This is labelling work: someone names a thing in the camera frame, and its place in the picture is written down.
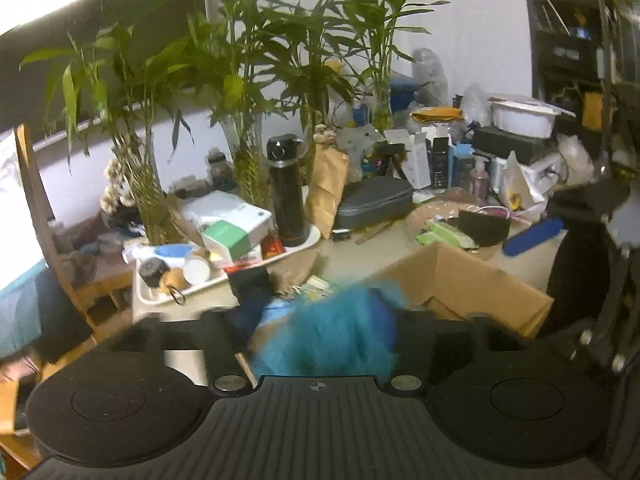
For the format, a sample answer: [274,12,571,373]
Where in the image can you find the blue yellow printed bag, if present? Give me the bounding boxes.
[360,152,382,181]

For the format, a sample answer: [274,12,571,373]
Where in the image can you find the wooden chair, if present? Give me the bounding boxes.
[14,124,138,361]

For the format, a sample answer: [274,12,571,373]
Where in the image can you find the white plastic tub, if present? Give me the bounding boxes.
[489,94,576,139]

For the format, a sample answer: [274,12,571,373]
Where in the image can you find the black product box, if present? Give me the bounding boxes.
[431,137,452,191]

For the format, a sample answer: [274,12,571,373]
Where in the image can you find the tall clear plastic bag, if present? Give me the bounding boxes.
[411,47,450,107]

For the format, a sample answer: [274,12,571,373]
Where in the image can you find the brown bottle with carabiner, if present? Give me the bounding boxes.
[159,267,190,307]

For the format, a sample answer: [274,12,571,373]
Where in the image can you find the green wet wipes packet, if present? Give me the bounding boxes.
[295,277,343,303]

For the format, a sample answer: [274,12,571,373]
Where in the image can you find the cardboard box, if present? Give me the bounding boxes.
[350,242,556,339]

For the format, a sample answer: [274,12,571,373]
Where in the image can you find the blue small box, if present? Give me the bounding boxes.
[450,144,474,190]

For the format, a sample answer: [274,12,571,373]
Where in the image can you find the dark cloth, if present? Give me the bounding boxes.
[546,220,610,342]

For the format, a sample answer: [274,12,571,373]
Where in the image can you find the blue white packet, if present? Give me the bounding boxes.
[153,243,195,261]

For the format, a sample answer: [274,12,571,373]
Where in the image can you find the black cloth bag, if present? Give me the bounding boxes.
[34,269,98,363]

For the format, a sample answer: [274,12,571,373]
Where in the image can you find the glass jar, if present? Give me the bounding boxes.
[207,148,236,192]

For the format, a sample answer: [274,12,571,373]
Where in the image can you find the black round jar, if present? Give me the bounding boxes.
[138,257,169,289]

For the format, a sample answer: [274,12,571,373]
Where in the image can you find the dark storage shelf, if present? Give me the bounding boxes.
[519,0,640,111]

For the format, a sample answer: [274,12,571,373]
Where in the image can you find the green white tissue box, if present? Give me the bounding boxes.
[201,219,251,264]

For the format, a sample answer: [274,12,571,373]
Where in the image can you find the black thermos bottle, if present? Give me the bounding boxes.
[266,133,310,248]

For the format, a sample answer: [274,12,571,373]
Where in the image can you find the red packet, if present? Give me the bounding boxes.
[260,234,287,262]

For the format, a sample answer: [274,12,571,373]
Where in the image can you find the yellow padded envelope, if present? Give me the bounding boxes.
[409,106,467,125]

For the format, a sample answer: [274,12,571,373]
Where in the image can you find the white product box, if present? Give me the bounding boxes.
[399,129,434,191]

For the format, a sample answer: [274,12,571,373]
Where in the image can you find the white yellow plastic bag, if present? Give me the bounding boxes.
[499,151,547,212]

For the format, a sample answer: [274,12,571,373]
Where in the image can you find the wooden chopsticks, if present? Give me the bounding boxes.
[354,219,397,247]

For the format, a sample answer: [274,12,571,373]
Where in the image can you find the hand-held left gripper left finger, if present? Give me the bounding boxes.
[97,307,262,397]

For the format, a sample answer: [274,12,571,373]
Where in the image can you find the black wall screen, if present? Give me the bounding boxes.
[0,0,208,161]

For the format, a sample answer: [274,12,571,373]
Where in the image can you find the black mini tripod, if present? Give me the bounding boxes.
[372,142,410,180]

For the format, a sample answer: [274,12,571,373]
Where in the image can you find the bamboo plant in glass vase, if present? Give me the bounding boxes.
[267,0,358,161]
[19,22,193,247]
[341,0,451,132]
[186,0,283,209]

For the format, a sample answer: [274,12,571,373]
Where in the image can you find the silver teal mailer bag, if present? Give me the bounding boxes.
[0,130,51,356]

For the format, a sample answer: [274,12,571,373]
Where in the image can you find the black cloth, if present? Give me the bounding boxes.
[228,265,273,311]

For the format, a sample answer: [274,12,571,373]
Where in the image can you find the grey zip case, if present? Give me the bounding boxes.
[334,176,415,231]

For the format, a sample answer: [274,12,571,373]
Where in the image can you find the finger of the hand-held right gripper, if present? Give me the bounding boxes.
[502,178,632,257]
[567,240,640,376]

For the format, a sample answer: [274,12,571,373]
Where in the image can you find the teal fluffy plush toy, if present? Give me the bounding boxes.
[249,282,407,377]

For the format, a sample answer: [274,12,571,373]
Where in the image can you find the orange jar with white lid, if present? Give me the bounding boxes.
[182,255,212,287]

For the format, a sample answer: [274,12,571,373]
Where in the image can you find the white tray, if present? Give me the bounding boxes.
[132,225,322,312]

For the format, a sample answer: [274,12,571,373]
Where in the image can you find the white plastic package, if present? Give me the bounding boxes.
[181,191,274,248]

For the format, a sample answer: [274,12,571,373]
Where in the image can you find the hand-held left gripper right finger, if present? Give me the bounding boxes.
[384,309,547,395]

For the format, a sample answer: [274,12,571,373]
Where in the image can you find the burlap drawstring pouch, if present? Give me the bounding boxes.
[272,249,323,295]

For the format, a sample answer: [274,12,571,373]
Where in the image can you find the brown paper bag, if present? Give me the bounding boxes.
[305,142,350,240]

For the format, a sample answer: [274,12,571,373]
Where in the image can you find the pink pump bottle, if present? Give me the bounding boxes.
[470,155,492,200]

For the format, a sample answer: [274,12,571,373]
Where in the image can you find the black flat box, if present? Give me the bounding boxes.
[471,125,553,162]

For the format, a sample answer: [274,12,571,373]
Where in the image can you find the light green packet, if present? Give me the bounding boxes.
[414,219,480,252]

